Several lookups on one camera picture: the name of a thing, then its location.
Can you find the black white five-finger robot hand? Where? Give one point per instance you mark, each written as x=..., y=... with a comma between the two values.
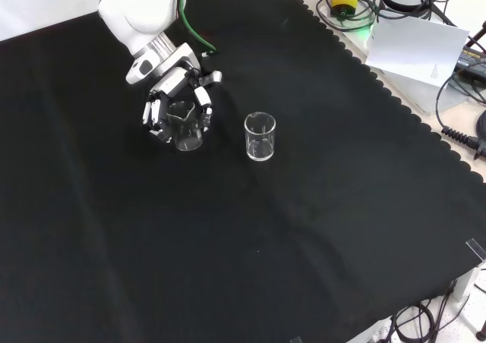
x=172, y=83

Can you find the small clear glass beaker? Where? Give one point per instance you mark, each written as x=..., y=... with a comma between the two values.
x=188, y=138

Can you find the clear glass beaker with markings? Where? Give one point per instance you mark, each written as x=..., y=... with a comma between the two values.
x=260, y=145

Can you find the black scalloped table cloth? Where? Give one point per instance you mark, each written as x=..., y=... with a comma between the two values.
x=190, y=225

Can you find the black power adapter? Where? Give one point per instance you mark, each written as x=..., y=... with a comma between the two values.
x=471, y=60

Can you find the black round tripod part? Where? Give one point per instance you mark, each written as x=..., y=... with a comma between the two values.
x=482, y=124

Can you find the grey metal table bracket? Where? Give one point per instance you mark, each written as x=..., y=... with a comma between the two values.
x=465, y=284

